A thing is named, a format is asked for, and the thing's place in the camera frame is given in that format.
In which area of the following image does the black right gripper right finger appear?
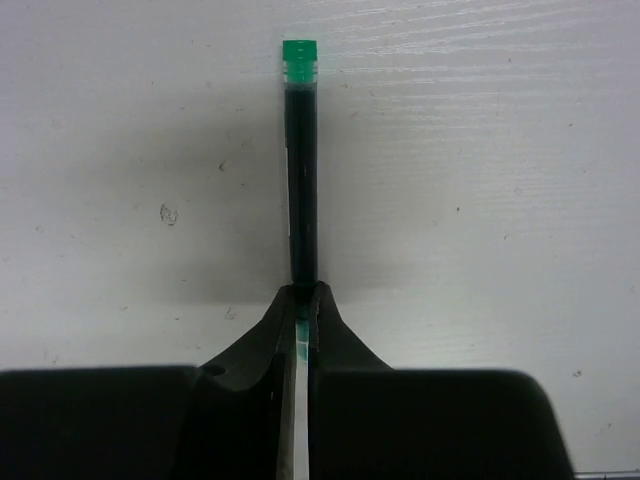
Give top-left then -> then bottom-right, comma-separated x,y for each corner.
308,283 -> 574,479

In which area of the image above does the green pen refill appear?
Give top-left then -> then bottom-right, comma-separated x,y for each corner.
281,39 -> 321,364

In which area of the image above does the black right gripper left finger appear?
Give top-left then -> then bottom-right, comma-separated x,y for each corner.
1,286 -> 295,479

